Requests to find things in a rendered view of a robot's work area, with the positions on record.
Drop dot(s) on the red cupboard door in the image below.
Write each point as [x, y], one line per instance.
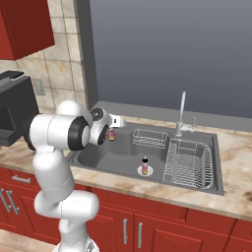
[239, 246]
[2, 220]
[110, 229]
[177, 238]
[29, 220]

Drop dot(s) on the large pink yellow bottle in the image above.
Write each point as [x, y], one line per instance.
[112, 134]

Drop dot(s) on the silver sink tap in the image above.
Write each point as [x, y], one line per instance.
[181, 111]

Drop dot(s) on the red wall cupboard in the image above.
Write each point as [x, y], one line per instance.
[23, 26]

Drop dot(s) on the grey window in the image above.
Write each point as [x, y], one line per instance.
[170, 49]

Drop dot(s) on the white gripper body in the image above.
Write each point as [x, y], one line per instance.
[119, 122]

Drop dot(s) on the black coffee machine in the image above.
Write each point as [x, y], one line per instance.
[16, 105]

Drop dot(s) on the grey kitchen sink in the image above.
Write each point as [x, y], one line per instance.
[114, 157]

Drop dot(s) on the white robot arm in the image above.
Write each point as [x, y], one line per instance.
[52, 157]

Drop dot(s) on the grey wall outlet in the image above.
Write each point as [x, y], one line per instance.
[39, 87]

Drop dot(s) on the small pink dark-capped bottle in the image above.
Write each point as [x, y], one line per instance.
[145, 165]

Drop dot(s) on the red drawer front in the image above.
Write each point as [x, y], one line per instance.
[144, 203]
[244, 228]
[24, 187]
[210, 221]

